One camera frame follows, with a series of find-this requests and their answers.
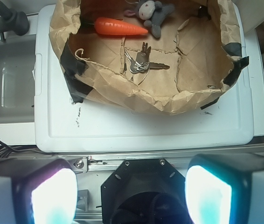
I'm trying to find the white plastic lid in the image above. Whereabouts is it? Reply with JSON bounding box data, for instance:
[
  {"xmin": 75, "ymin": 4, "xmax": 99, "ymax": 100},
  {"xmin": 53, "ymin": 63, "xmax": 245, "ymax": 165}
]
[{"xmin": 34, "ymin": 5, "xmax": 254, "ymax": 153}]

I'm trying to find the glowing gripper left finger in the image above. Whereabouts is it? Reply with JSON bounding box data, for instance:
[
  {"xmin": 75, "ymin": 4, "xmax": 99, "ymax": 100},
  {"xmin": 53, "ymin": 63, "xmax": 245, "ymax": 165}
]
[{"xmin": 0, "ymin": 158, "xmax": 78, "ymax": 224}]

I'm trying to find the black faucet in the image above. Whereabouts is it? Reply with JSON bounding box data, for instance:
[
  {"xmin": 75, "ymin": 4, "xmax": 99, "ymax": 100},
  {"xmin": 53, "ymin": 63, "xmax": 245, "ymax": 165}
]
[{"xmin": 0, "ymin": 1, "xmax": 30, "ymax": 42}]

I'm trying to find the grey plush donkey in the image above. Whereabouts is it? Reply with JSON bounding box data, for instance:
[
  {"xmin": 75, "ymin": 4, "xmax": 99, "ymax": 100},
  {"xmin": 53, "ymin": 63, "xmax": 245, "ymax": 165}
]
[{"xmin": 124, "ymin": 0, "xmax": 175, "ymax": 39}]

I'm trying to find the brown paper bag tray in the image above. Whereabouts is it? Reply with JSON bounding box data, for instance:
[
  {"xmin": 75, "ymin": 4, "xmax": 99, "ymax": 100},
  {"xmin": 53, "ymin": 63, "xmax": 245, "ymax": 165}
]
[{"xmin": 49, "ymin": 0, "xmax": 249, "ymax": 115}]

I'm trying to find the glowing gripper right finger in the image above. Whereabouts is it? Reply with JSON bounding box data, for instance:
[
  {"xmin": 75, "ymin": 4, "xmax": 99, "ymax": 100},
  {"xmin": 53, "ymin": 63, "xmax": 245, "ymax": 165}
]
[{"xmin": 185, "ymin": 154, "xmax": 264, "ymax": 224}]

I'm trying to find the silver key bunch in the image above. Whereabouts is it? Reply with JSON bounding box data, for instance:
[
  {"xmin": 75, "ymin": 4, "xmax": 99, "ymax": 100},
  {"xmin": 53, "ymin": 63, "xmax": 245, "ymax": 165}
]
[{"xmin": 124, "ymin": 42, "xmax": 170, "ymax": 85}]

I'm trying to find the black cable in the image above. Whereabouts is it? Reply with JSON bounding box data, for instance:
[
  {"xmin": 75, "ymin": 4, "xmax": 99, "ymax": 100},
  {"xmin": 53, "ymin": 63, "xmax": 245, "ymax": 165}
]
[{"xmin": 0, "ymin": 128, "xmax": 53, "ymax": 161}]

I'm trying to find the orange plastic carrot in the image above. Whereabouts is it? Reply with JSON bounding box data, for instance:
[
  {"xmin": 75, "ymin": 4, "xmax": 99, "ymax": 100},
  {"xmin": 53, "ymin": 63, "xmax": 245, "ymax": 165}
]
[{"xmin": 94, "ymin": 17, "xmax": 148, "ymax": 35}]

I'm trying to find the white sink basin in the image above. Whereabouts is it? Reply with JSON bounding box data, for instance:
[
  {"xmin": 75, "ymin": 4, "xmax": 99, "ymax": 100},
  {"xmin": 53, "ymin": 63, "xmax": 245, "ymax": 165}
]
[{"xmin": 0, "ymin": 35, "xmax": 36, "ymax": 124}]

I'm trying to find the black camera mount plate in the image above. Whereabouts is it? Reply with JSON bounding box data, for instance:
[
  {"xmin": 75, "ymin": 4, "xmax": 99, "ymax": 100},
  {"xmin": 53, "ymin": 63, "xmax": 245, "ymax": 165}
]
[{"xmin": 101, "ymin": 158, "xmax": 192, "ymax": 224}]

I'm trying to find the aluminium frame rail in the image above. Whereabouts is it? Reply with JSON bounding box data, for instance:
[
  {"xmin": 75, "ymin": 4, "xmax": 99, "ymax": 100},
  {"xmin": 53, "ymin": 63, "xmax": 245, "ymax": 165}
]
[{"xmin": 0, "ymin": 143, "xmax": 264, "ymax": 174}]

